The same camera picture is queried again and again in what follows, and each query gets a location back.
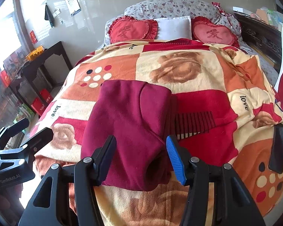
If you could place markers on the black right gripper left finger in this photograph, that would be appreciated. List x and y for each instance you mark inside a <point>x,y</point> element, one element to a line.
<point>66,195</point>

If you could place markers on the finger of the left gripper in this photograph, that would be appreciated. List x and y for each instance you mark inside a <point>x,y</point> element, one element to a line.
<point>31,146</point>
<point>7,132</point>

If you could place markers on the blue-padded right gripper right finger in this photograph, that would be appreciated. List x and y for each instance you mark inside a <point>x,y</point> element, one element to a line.
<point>233,203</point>

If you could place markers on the dark red fleece garment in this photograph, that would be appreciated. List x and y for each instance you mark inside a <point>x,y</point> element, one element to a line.
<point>139,115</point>

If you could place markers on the red box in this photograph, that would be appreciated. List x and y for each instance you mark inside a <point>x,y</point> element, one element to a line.
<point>38,106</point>
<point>46,95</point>

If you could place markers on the dark wooden side table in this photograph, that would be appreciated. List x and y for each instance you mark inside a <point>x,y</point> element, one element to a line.
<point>32,69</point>

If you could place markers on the black smartphone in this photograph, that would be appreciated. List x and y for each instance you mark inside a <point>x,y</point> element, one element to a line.
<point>276,155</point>

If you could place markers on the yellow basket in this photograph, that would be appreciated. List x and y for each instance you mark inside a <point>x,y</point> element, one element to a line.
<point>35,53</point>

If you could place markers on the orange cream red patterned blanket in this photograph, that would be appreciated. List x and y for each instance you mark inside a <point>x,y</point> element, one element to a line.
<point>225,112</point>

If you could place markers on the left red heart pillow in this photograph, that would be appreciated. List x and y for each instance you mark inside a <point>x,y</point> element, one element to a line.
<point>128,28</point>

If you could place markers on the red heart pillow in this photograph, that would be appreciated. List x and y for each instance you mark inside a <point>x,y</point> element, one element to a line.
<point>128,28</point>
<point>207,32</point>

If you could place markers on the carved dark wooden headboard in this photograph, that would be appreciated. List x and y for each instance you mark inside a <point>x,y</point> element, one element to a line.
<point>265,38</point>

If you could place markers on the right red heart pillow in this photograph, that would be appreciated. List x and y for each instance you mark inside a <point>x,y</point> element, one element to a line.
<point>207,32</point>

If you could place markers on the white pillow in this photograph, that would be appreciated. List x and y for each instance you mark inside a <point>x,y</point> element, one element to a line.
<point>174,28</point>

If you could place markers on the floral bedding roll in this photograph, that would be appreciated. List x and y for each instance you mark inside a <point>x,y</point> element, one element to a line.
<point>153,9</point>

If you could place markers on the dark cloth on wall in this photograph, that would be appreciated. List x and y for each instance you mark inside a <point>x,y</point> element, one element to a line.
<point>49,16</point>

